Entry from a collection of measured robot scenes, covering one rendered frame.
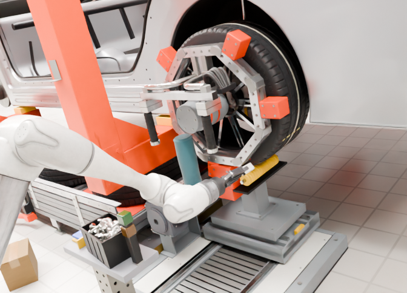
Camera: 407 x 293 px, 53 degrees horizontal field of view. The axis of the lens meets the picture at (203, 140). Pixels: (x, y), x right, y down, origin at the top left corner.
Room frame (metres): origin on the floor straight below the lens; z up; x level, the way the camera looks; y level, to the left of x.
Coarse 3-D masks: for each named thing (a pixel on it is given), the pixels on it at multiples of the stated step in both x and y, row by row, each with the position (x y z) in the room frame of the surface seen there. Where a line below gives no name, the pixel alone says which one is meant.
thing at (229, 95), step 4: (236, 76) 1.96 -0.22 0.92; (232, 80) 1.93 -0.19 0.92; (236, 80) 1.91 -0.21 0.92; (236, 84) 1.91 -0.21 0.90; (244, 88) 1.88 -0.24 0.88; (228, 92) 1.95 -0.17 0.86; (244, 92) 1.88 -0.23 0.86; (228, 96) 1.96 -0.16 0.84; (232, 96) 1.94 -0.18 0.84; (244, 96) 1.89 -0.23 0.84; (248, 96) 1.87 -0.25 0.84; (228, 100) 2.02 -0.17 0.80; (232, 100) 1.94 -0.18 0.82; (232, 104) 1.95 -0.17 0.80; (248, 108) 1.93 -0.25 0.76; (244, 112) 1.96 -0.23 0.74; (248, 112) 1.94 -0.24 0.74; (236, 116) 2.00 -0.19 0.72; (248, 116) 1.94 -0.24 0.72; (252, 116) 1.93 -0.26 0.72; (244, 120) 1.96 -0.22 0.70
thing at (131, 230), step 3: (132, 225) 1.31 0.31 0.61; (123, 228) 1.30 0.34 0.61; (126, 228) 1.30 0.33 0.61; (129, 228) 1.30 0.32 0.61; (132, 228) 1.31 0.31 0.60; (135, 228) 1.32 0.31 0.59; (123, 231) 1.31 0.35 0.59; (126, 231) 1.29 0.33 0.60; (129, 231) 1.30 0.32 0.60; (132, 231) 1.30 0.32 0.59; (135, 231) 1.31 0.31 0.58; (123, 234) 1.31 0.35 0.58; (126, 234) 1.30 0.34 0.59; (129, 234) 1.29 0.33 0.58; (132, 234) 1.30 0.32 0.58; (129, 237) 1.29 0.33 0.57
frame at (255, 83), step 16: (192, 48) 1.78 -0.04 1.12; (208, 48) 1.72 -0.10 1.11; (176, 64) 1.87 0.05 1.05; (240, 64) 1.66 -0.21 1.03; (240, 80) 1.62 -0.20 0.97; (256, 80) 1.59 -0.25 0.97; (256, 96) 1.57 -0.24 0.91; (256, 112) 1.58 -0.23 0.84; (176, 128) 1.93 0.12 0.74; (256, 128) 1.59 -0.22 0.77; (256, 144) 1.60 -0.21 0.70; (208, 160) 1.81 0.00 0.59; (224, 160) 1.76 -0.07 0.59; (240, 160) 1.67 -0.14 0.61
